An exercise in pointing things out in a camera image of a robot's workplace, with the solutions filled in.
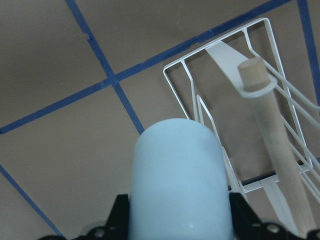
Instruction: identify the light blue plastic cup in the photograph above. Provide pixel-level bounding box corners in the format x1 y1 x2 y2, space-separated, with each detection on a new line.
128 118 234 240

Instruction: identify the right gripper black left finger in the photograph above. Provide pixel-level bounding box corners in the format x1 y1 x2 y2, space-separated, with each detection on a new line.
105 194 129 240

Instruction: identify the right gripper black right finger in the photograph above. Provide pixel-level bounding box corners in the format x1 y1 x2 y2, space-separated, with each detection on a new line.
229 192 263 240

